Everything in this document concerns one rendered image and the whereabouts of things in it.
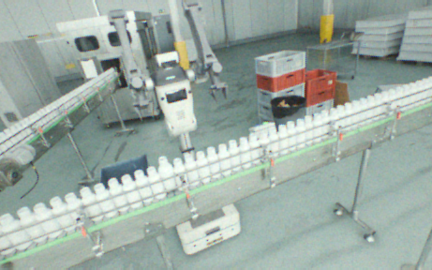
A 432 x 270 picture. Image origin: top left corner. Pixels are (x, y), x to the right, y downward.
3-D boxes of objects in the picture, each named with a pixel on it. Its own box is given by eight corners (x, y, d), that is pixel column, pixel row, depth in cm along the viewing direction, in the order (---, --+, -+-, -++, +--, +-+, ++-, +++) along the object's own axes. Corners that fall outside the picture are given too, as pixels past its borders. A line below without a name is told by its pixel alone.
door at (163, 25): (163, 60, 1216) (153, 16, 1117) (162, 60, 1224) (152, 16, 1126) (181, 56, 1241) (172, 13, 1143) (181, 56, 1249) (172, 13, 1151)
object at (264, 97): (274, 108, 331) (274, 93, 321) (256, 101, 364) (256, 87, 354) (305, 97, 353) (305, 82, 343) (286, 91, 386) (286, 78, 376)
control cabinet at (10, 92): (31, 119, 615) (-14, 42, 526) (50, 116, 614) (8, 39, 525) (8, 133, 543) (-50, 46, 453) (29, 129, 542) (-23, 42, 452)
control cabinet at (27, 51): (51, 107, 694) (15, 39, 605) (67, 105, 694) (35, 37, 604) (34, 118, 622) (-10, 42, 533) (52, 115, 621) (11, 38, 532)
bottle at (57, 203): (67, 223, 107) (50, 196, 99) (80, 219, 108) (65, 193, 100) (62, 233, 102) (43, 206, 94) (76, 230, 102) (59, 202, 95)
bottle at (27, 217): (31, 244, 99) (9, 217, 91) (39, 232, 104) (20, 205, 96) (45, 241, 99) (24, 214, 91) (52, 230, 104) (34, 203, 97)
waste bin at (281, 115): (284, 156, 302) (284, 110, 272) (265, 142, 340) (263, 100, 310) (312, 145, 314) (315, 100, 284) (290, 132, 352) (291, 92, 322)
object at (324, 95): (306, 108, 370) (306, 95, 359) (289, 101, 404) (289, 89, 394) (335, 97, 388) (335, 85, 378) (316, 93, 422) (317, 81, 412)
